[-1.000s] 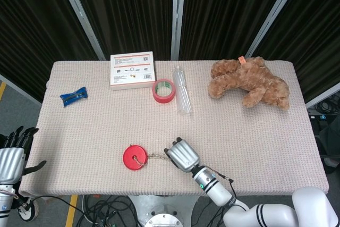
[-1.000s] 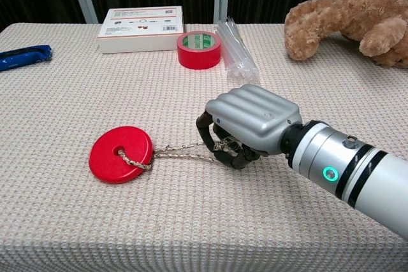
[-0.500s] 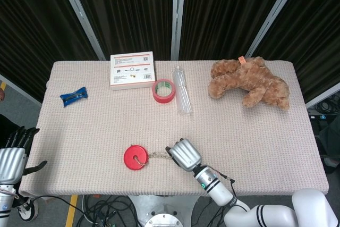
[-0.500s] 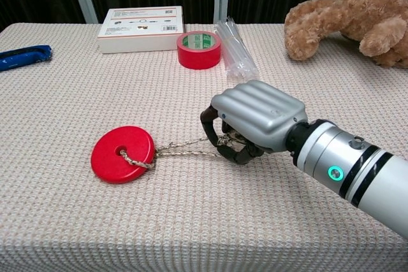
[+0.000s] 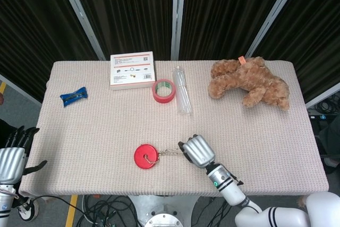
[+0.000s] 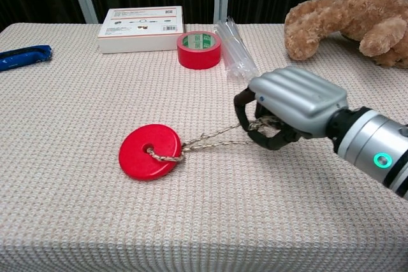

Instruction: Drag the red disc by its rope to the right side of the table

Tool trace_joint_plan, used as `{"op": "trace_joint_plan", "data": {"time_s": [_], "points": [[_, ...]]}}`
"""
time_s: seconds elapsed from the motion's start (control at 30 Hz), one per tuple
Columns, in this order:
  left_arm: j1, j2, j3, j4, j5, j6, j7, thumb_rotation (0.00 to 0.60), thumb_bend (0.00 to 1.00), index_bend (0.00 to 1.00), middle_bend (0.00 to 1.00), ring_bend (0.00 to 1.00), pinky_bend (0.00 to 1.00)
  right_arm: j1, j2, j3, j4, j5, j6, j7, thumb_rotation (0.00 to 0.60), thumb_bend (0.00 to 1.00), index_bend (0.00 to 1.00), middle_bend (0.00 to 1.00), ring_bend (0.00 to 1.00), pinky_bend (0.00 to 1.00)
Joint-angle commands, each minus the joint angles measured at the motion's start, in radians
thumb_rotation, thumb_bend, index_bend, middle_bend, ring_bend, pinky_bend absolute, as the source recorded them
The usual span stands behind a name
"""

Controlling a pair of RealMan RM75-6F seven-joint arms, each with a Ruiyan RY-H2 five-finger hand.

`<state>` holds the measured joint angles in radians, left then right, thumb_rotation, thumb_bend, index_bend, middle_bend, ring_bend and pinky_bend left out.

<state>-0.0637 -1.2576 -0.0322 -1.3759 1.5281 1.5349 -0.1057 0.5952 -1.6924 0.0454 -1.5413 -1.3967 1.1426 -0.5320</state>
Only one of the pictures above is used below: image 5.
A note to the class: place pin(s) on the black and white sneaker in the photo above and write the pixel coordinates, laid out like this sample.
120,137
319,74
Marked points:
27,209

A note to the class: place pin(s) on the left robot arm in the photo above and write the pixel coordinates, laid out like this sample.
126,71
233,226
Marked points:
6,203

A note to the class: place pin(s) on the blue wrapped packet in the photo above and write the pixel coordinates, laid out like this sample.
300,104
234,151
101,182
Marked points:
74,96

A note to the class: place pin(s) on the white product box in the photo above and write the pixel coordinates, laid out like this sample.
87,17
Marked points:
132,70

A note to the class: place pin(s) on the red tape roll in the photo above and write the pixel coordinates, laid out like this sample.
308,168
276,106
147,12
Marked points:
163,91

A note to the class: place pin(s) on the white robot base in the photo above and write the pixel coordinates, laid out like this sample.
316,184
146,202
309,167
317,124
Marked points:
164,211

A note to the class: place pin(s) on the beige woven table cloth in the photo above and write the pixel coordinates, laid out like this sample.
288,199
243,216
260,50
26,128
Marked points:
106,131

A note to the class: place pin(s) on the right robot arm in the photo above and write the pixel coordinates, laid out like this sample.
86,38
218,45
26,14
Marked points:
255,200

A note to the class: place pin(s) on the brown teddy bear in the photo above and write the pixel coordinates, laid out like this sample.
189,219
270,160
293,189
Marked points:
249,83

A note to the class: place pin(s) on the red disc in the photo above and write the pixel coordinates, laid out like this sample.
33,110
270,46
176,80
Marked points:
145,156

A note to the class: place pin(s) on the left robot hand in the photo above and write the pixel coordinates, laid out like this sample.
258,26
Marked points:
12,160

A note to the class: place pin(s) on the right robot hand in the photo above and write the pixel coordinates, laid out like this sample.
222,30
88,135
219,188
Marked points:
197,151

